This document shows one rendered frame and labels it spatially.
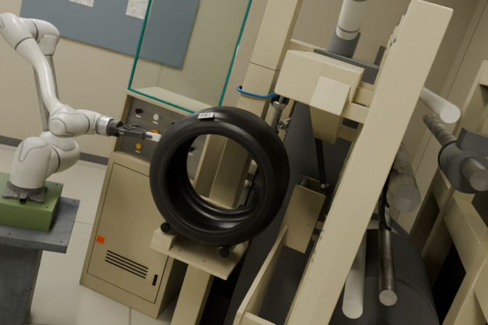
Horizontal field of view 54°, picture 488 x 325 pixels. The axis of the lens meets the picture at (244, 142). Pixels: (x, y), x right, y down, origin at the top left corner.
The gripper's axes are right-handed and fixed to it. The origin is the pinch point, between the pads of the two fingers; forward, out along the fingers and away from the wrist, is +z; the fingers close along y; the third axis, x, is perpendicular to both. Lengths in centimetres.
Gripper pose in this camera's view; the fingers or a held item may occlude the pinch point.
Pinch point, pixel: (153, 136)
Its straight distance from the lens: 212.6
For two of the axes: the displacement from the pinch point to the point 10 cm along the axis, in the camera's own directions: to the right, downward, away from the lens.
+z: 9.5, 2.1, -2.3
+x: -1.6, 9.6, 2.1
